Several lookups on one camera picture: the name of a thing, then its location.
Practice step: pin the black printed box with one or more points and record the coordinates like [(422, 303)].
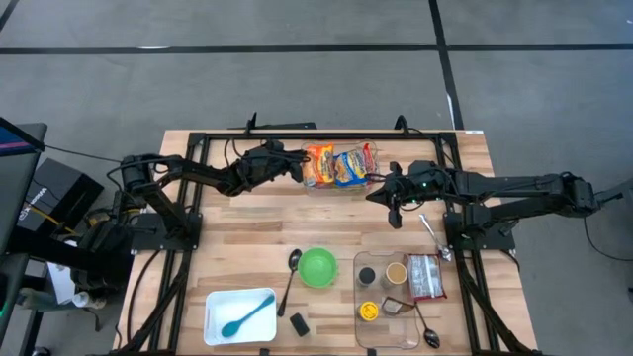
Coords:
[(59, 193)]

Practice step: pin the short clear plastic bin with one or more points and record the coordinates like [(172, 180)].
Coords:
[(341, 192)]

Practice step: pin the teal plastic spoon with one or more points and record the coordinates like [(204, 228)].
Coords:
[(231, 329)]

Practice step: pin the pile of snack packets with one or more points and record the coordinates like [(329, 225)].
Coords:
[(370, 158)]

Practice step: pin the white paper sheet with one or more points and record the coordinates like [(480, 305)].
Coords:
[(59, 282)]

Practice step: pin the tan lid seasoning jar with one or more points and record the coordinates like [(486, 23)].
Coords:
[(395, 273)]

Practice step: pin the green plastic bowl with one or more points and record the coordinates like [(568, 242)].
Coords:
[(317, 267)]

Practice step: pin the white plastic bin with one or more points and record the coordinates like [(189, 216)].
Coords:
[(217, 306)]

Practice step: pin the yellow lid seasoning jar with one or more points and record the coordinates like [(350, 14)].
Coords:
[(369, 311)]

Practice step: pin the grey furniture leg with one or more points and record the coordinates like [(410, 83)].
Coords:
[(618, 190)]

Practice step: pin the dark metal spoon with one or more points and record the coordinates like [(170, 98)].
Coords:
[(295, 258), (431, 337)]

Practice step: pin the black lid spice jar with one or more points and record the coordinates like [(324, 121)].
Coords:
[(366, 276)]

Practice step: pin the blue noodle packet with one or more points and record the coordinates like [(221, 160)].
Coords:
[(351, 168)]

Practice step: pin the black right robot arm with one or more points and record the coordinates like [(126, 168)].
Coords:
[(519, 190)]

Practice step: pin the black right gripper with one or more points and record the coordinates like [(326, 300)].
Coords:
[(420, 183)]

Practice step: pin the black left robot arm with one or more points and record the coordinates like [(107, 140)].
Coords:
[(198, 170)]

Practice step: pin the long clear plastic bin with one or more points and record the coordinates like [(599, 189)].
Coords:
[(390, 336)]

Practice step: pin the pink ramen noodle packet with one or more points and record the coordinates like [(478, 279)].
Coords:
[(425, 277)]

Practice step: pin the silver metal spoon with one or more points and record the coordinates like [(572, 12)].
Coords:
[(435, 237)]

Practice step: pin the brown paper pouch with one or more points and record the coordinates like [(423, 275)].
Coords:
[(393, 306)]

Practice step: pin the dark green tin box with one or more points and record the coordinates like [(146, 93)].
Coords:
[(299, 325)]

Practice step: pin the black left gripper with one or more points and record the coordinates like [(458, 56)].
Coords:
[(267, 165)]

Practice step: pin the orange ramen noodle packet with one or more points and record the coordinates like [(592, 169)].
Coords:
[(319, 165)]

